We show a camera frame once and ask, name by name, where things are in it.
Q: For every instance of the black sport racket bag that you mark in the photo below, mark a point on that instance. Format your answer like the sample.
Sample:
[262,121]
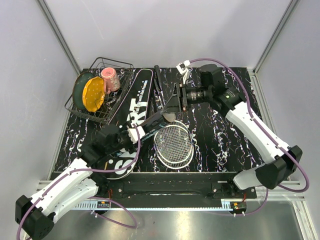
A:
[131,113]

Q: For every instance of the right aluminium frame post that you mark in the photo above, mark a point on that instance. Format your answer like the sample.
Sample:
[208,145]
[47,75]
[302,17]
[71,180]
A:
[290,9]

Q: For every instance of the clear plastic tube lid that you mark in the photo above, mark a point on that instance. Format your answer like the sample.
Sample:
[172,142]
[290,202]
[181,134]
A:
[169,117]

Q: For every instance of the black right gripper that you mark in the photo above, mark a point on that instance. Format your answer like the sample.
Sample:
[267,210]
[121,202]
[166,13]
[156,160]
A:
[173,105]

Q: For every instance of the yellow dotted plate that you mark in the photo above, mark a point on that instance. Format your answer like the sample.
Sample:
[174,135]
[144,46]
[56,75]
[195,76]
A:
[93,94]

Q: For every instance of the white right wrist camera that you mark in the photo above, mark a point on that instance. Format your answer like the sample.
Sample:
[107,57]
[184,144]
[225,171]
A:
[183,69]

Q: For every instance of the left aluminium frame post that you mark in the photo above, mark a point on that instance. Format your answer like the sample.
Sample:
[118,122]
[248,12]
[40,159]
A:
[58,34]

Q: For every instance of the aluminium front frame rail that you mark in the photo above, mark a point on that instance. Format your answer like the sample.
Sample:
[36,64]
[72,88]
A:
[257,214]

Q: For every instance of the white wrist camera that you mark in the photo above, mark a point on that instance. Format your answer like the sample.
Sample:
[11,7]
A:
[183,69]
[136,133]

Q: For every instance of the aluminium frame post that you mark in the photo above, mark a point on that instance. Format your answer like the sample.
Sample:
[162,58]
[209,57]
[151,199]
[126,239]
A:
[58,34]
[290,9]

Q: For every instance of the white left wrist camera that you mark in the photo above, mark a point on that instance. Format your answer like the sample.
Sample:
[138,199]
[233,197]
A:
[136,133]

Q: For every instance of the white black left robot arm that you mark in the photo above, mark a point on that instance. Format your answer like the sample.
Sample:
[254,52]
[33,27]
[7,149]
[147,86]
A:
[37,215]

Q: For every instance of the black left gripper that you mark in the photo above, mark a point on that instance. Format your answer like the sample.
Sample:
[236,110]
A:
[129,125]

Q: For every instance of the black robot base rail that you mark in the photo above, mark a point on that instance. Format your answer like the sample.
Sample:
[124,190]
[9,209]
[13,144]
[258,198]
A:
[163,190]

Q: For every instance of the dark green plate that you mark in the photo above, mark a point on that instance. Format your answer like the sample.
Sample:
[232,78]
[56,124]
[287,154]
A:
[78,88]

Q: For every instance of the black wire dish rack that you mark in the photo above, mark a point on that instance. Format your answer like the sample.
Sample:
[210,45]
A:
[112,101]

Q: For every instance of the black shuttlecock tube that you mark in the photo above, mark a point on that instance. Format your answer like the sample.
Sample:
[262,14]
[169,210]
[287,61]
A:
[153,124]

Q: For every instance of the pink patterned mug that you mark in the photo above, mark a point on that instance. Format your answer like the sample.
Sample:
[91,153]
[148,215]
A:
[111,80]

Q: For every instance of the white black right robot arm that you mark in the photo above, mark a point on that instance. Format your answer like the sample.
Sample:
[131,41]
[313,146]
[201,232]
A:
[280,159]

